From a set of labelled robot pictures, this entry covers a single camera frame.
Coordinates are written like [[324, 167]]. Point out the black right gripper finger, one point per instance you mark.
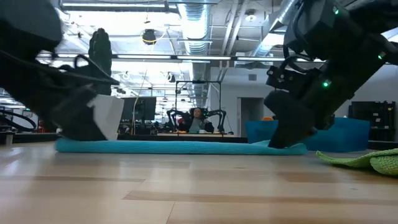
[[289, 137]]

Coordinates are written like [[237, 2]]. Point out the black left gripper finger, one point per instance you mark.
[[81, 121]]

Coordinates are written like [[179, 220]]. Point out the orange microfiber towel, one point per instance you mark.
[[268, 119]]

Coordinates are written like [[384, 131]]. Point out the green microfiber towel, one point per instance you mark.
[[373, 161]]

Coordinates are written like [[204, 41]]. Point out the light blue microfiber towel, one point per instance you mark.
[[171, 147]]

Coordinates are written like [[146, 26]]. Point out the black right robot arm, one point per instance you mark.
[[342, 25]]

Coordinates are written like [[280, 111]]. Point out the black background robot arm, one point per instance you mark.
[[174, 116], [220, 116]]

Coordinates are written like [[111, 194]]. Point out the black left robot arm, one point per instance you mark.
[[25, 21]]

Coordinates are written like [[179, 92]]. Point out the white hexagonal plant pot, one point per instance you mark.
[[109, 115]]

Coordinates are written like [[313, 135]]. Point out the dark teal fabric bin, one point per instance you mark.
[[348, 133]]

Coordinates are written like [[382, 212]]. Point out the black storage cabinet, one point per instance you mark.
[[371, 119]]

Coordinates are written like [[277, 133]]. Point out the black background monitor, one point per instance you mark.
[[146, 107]]

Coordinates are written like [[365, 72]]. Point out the green cactus plant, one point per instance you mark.
[[100, 43]]

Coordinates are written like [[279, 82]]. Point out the person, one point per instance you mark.
[[197, 123]]

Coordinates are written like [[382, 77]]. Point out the black ceiling device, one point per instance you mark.
[[149, 36]]

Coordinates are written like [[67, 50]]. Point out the grey metal bracket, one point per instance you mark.
[[9, 138]]

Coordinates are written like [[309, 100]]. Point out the black rig frame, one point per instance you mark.
[[199, 81]]

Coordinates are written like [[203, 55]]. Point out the silver ventilation duct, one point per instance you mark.
[[196, 28]]

